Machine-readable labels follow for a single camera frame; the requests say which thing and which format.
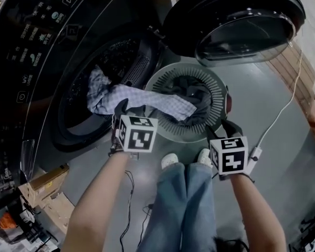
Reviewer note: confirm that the wooden plank platform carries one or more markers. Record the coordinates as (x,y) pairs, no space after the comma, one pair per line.
(291,75)

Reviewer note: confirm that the blue checked clothes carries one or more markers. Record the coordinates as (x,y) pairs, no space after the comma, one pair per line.
(147,100)

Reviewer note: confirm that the yellow cardboard box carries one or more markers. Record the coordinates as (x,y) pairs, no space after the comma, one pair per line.
(44,182)

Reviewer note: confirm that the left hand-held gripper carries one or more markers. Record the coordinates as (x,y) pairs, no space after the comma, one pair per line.
(137,138)

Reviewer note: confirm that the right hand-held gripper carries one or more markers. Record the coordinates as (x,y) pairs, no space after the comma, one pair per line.
(229,159)

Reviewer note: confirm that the person's right forearm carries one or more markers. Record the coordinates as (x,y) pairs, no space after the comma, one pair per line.
(254,214)

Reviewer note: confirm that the white power strip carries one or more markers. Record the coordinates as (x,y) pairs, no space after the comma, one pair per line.
(255,157)

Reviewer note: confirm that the black washing machine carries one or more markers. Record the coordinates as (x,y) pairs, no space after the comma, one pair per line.
(29,62)

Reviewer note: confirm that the person's right white shoe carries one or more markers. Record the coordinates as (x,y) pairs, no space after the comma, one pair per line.
(204,157)

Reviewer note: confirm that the dark grey garment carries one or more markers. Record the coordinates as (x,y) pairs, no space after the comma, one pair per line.
(197,96)

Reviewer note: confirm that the person's legs in blue jeans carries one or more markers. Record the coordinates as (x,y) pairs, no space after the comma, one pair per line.
(178,209)

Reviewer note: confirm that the person's left forearm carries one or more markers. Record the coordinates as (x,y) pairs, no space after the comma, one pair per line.
(94,206)

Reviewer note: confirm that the pale green laundry basket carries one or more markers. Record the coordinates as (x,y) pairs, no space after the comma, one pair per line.
(162,80)

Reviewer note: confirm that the round black washing machine door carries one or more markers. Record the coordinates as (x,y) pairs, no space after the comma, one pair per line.
(225,17)

